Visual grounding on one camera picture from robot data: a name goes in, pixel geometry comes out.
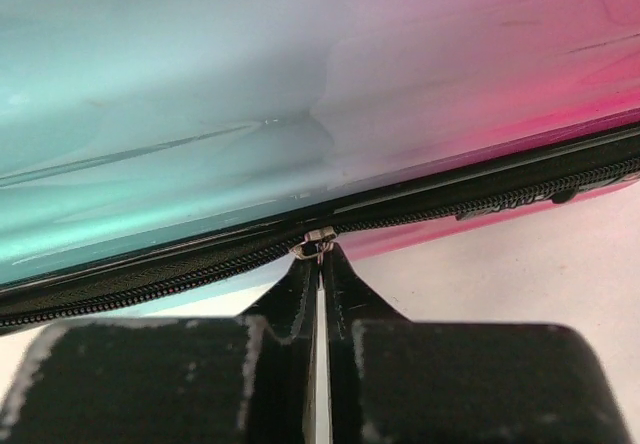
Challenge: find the silver zipper pull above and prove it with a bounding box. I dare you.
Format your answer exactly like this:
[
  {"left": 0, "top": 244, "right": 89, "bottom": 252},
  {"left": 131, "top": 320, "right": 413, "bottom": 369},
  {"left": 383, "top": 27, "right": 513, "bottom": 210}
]
[{"left": 290, "top": 226, "right": 338, "bottom": 261}]

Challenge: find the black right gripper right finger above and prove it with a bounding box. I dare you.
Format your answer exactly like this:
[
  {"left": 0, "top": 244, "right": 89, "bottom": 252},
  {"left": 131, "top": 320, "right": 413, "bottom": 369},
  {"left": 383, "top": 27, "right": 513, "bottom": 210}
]
[{"left": 322, "top": 246, "right": 631, "bottom": 443}]

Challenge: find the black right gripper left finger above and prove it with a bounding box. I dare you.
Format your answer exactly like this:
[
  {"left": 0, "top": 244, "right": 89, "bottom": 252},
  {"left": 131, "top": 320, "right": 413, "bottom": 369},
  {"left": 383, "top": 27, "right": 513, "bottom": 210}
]
[{"left": 1, "top": 260, "right": 319, "bottom": 443}]

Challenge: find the pink and teal kids suitcase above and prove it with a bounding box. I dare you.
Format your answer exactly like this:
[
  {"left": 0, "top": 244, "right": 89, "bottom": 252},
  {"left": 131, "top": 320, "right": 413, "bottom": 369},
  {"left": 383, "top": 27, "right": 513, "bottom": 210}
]
[{"left": 1, "top": 0, "right": 639, "bottom": 332}]

